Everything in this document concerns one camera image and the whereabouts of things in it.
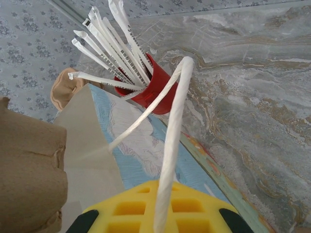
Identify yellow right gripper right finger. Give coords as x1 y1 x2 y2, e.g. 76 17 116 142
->
170 182 255 233

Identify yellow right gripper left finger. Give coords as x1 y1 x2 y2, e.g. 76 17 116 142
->
70 181 160 233

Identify colourful paper bag white handles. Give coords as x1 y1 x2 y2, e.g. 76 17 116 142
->
52 56 277 233

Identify red straw holder cup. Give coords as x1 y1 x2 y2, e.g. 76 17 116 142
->
114 53 180 115

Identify tan pulp piece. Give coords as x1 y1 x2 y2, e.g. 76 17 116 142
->
50 68 91 112

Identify aluminium frame bar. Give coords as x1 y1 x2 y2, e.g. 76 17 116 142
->
47 0 86 26

